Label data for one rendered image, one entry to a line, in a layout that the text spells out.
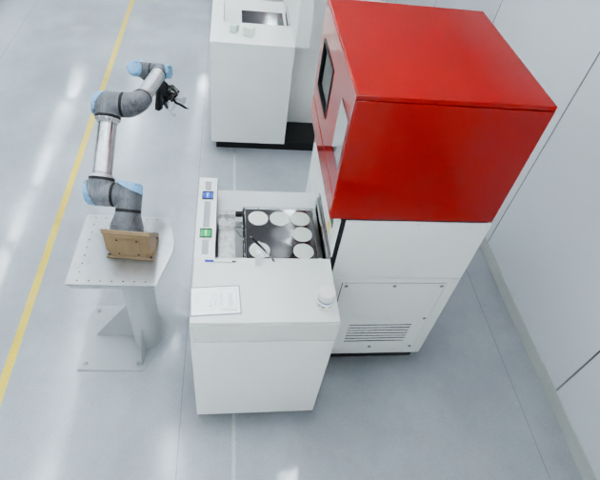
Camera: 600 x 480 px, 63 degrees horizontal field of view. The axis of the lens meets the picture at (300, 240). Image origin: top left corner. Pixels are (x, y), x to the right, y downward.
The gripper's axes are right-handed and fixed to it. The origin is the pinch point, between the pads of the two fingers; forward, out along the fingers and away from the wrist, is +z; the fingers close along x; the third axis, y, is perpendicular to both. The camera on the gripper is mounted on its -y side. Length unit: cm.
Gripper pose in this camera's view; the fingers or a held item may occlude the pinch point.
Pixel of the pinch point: (181, 112)
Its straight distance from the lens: 290.9
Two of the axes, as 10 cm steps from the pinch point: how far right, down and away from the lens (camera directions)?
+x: 3.1, -4.7, 8.3
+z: 7.1, 6.9, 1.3
